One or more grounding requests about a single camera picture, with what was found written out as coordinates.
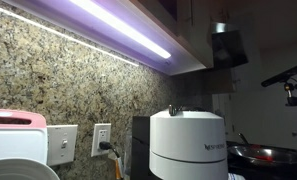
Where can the white pink cutting board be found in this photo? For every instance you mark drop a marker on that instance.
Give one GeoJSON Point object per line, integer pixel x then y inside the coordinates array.
{"type": "Point", "coordinates": [14, 143]}

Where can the white Lysol wipes canister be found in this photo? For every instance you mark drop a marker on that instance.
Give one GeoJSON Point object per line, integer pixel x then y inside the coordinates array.
{"type": "Point", "coordinates": [236, 177]}

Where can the black frying pan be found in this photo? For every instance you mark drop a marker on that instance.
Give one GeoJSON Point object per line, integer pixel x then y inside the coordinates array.
{"type": "Point", "coordinates": [264, 155]}

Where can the black white Nespresso coffee machine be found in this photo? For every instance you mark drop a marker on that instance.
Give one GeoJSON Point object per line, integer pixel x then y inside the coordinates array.
{"type": "Point", "coordinates": [188, 140]}

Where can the long LED strip light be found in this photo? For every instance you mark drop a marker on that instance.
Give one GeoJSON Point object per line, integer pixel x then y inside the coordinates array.
{"type": "Point", "coordinates": [128, 30]}

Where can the black range hood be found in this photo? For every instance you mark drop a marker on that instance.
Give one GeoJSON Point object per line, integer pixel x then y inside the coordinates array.
{"type": "Point", "coordinates": [229, 50]}

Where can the black stereo camera bar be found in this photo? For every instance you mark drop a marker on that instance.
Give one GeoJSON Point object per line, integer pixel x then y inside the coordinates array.
{"type": "Point", "coordinates": [284, 75]}

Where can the orange and white tube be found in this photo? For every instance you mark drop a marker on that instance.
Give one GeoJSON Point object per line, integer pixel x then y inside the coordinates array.
{"type": "Point", "coordinates": [118, 168]}

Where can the white light switch plate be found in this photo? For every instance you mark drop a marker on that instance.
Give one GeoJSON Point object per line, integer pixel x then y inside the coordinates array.
{"type": "Point", "coordinates": [59, 143]}

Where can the white wall power outlet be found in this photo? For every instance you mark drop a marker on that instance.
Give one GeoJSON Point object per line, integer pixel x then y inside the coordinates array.
{"type": "Point", "coordinates": [99, 133]}

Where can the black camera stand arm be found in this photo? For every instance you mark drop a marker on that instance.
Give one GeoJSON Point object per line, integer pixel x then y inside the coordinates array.
{"type": "Point", "coordinates": [296, 100]}

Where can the wall cabinet unit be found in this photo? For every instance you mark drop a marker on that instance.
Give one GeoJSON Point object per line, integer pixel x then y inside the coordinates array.
{"type": "Point", "coordinates": [54, 10]}

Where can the black power plug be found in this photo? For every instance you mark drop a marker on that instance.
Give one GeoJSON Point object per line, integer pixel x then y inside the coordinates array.
{"type": "Point", "coordinates": [104, 145]}

